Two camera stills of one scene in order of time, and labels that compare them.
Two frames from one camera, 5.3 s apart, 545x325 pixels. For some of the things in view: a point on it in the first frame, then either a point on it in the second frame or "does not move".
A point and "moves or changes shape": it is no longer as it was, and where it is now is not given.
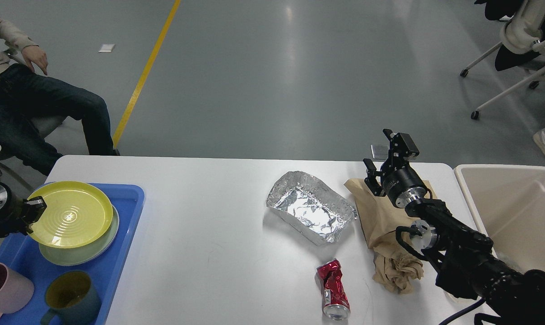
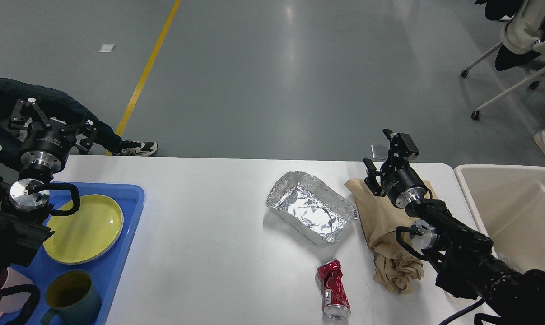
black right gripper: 399,179 does not move
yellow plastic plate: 77,214 moves or changes shape
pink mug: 5,291 does not move
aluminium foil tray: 310,206 does not move
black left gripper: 5,215 to 44,151
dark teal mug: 71,296 does not move
